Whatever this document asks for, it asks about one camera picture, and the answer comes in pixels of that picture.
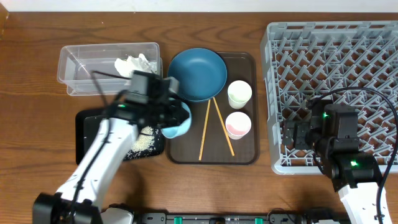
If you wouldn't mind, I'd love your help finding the brown serving tray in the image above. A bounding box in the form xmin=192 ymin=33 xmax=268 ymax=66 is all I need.
xmin=165 ymin=52 xmax=260 ymax=165

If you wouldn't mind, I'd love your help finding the wooden chopstick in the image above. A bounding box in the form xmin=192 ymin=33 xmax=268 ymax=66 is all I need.
xmin=198 ymin=100 xmax=211 ymax=161
xmin=212 ymin=97 xmax=235 ymax=157

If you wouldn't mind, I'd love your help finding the grey dishwasher rack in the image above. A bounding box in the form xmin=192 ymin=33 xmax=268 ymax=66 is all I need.
xmin=261 ymin=21 xmax=397 ymax=175

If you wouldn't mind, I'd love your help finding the white cup green inside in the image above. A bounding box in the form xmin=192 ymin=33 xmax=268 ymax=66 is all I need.
xmin=227 ymin=80 xmax=252 ymax=109

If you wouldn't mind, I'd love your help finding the clear plastic waste bin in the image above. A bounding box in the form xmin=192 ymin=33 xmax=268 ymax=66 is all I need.
xmin=57 ymin=42 xmax=163 ymax=96

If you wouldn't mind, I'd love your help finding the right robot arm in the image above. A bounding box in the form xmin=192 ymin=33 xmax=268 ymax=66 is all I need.
xmin=282 ymin=100 xmax=392 ymax=223

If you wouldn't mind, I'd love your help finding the light blue small bowl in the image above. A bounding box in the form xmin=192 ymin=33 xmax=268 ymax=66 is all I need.
xmin=161 ymin=102 xmax=192 ymax=139

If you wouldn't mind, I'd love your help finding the pile of white rice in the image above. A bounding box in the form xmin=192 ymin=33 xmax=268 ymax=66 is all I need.
xmin=124 ymin=126 xmax=165 ymax=161

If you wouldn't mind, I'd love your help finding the right wooden chopstick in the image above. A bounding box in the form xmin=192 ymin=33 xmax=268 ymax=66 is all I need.
xmin=212 ymin=97 xmax=235 ymax=157

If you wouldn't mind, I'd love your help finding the left wooden chopstick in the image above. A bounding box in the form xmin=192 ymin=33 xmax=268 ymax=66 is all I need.
xmin=198 ymin=100 xmax=211 ymax=161

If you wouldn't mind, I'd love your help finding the black rectangular tray bin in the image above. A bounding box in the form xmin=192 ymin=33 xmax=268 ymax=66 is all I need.
xmin=75 ymin=107 xmax=165 ymax=166

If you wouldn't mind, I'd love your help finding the white cup pink inside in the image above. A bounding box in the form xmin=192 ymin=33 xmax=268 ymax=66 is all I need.
xmin=225 ymin=112 xmax=252 ymax=140

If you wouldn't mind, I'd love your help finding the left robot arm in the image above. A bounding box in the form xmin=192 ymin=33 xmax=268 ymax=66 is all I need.
xmin=32 ymin=98 xmax=192 ymax=223

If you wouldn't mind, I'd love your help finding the white napkin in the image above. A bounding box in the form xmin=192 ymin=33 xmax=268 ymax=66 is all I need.
xmin=114 ymin=54 xmax=157 ymax=78

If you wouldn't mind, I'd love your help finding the dark blue plate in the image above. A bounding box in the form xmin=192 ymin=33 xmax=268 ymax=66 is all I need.
xmin=167 ymin=48 xmax=228 ymax=102

